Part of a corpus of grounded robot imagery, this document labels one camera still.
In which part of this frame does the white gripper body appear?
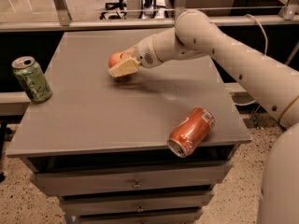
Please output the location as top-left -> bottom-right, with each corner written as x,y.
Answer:
134,35 -> 162,68

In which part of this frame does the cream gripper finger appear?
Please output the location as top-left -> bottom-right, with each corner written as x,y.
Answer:
109,57 -> 139,77
121,46 -> 135,58

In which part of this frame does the red apple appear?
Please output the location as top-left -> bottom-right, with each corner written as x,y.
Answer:
108,51 -> 130,68

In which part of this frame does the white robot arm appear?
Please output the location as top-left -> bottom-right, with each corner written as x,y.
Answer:
108,10 -> 299,224

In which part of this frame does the black office chair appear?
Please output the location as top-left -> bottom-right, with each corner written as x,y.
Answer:
100,0 -> 126,20

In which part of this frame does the grey drawer cabinet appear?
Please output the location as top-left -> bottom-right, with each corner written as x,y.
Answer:
7,30 -> 250,224

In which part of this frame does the orange soda can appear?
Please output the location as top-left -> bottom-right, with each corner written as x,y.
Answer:
167,107 -> 215,158

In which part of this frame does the green soda can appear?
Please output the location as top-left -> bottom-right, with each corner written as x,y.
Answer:
12,56 -> 52,104

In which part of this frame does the grey metal railing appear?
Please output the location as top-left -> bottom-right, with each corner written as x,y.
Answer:
0,0 -> 299,32

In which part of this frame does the white cable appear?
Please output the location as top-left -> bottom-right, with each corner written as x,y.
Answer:
234,14 -> 269,107

